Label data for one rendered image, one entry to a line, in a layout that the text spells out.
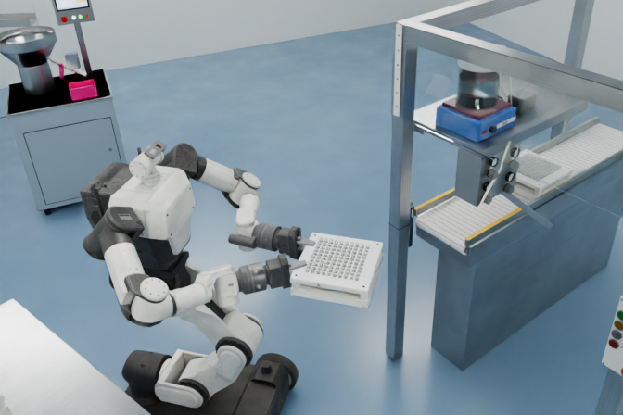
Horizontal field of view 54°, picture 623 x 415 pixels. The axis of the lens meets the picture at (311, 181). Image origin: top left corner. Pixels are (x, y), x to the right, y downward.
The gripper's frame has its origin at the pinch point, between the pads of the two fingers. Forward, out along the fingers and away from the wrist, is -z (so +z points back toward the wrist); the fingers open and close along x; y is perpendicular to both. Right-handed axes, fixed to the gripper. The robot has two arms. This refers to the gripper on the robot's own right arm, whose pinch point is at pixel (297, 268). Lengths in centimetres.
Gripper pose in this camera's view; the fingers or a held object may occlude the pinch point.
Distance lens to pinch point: 193.2
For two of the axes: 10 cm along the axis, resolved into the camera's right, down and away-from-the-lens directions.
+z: -9.6, 1.9, -2.0
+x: 0.6, 8.6, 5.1
